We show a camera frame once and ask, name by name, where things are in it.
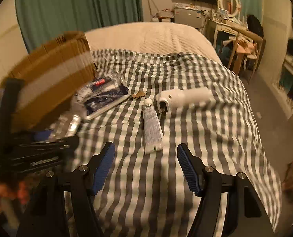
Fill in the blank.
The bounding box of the brown cardboard box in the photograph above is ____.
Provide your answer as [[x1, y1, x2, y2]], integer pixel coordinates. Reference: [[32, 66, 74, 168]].
[[0, 31, 97, 132]]

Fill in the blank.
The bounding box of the white cream tube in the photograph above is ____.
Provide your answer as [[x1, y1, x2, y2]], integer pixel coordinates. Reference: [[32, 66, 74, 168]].
[[143, 99, 163, 154]]

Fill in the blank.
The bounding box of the white oval vanity mirror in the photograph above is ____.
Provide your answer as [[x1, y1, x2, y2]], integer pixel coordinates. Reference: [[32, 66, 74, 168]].
[[218, 0, 241, 18]]

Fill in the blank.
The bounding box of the teal window curtain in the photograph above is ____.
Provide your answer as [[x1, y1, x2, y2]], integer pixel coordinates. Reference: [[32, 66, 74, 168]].
[[15, 0, 143, 52]]

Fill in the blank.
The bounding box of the wooden chair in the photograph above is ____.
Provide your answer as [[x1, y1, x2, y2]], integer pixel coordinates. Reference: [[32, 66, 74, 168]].
[[227, 26, 264, 84]]

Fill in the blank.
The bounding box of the white dressing table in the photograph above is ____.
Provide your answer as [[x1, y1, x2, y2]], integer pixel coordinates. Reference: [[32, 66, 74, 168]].
[[205, 19, 247, 48]]

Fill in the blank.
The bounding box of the silver foil package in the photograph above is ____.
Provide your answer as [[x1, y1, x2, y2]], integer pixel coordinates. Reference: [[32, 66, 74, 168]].
[[65, 71, 130, 137]]

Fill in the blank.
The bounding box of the person's left hand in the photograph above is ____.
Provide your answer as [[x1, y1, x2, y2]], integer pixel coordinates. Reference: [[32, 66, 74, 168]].
[[0, 181, 29, 204]]

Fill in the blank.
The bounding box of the small grey fridge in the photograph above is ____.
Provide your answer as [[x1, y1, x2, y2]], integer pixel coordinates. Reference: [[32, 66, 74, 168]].
[[174, 9, 203, 29]]

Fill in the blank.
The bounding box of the white handheld device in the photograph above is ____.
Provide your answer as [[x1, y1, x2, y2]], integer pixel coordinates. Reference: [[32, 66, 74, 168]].
[[156, 87, 213, 114]]

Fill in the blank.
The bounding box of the checkered gingham cloth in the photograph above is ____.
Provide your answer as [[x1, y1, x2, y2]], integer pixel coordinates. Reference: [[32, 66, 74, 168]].
[[33, 48, 283, 237]]

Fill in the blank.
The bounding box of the black backpack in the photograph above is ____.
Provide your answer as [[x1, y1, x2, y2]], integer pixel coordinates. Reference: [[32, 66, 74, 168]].
[[246, 14, 264, 38]]

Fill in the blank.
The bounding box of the white shelving cabinet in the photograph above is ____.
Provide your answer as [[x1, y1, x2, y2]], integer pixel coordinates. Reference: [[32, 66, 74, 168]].
[[259, 0, 293, 122]]

